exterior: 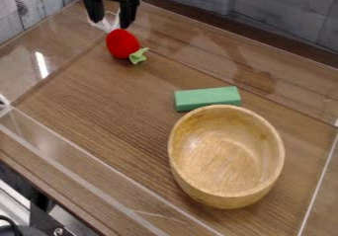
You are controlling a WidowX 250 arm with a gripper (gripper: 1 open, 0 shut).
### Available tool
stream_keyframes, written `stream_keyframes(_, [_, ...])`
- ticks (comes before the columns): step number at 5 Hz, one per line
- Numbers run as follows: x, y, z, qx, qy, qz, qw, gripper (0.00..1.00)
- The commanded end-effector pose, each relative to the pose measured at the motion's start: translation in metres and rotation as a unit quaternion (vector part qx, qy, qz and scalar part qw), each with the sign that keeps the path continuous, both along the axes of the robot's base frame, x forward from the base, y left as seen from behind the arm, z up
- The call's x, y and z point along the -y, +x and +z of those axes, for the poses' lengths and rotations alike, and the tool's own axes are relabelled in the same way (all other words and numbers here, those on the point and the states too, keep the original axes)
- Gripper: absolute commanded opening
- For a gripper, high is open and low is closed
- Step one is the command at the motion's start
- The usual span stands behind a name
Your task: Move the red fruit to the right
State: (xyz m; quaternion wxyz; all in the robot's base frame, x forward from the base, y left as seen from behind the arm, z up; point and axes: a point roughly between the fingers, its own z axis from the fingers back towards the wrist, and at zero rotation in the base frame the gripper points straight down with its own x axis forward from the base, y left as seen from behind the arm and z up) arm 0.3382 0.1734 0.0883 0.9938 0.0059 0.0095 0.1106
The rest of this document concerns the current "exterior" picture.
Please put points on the red plush strawberry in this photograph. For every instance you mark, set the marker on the red plush strawberry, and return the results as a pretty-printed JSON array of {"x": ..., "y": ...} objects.
[{"x": 124, "y": 47}]

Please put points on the green foam block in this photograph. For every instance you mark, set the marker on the green foam block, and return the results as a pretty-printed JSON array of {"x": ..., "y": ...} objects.
[{"x": 191, "y": 99}]

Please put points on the wooden bowl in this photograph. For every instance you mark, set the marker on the wooden bowl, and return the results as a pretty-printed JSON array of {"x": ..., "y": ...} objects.
[{"x": 225, "y": 156}]

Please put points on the clear acrylic tray enclosure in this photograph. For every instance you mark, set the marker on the clear acrylic tray enclosure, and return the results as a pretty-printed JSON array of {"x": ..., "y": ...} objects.
[{"x": 85, "y": 129}]

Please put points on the black metal table bracket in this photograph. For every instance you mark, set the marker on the black metal table bracket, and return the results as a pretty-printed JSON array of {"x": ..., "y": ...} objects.
[{"x": 41, "y": 221}]

